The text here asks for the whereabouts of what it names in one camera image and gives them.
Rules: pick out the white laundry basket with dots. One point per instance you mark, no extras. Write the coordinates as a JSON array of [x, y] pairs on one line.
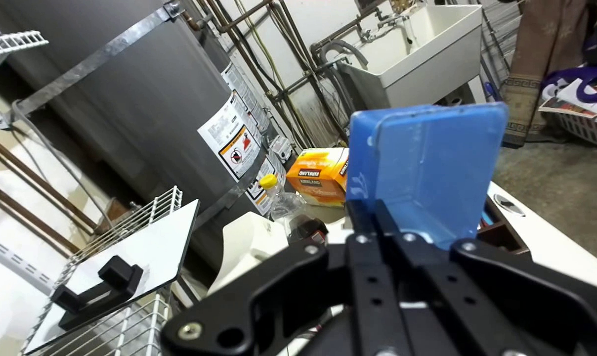
[[570, 100]]

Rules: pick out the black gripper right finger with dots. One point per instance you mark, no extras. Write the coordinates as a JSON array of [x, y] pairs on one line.
[[554, 311]]

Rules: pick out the orange yellow box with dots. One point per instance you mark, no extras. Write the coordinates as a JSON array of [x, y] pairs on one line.
[[319, 175]]

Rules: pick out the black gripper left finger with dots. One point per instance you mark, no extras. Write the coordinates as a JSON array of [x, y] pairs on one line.
[[264, 309]]

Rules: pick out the clear bottle yellow cap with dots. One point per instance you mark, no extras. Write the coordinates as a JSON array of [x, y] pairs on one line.
[[283, 205]]

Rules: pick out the black bracket on shelf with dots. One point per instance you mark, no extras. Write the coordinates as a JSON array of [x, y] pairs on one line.
[[117, 284]]

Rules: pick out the white utility sink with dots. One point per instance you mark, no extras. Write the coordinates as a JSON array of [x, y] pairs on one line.
[[436, 52]]

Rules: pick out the grey water heater tank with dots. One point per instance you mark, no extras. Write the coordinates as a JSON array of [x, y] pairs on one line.
[[145, 94]]

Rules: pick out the blue measuring cup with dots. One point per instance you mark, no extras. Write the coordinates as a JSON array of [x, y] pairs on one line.
[[428, 165]]

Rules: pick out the white wire shelf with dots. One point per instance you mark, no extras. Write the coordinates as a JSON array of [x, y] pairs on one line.
[[135, 258]]

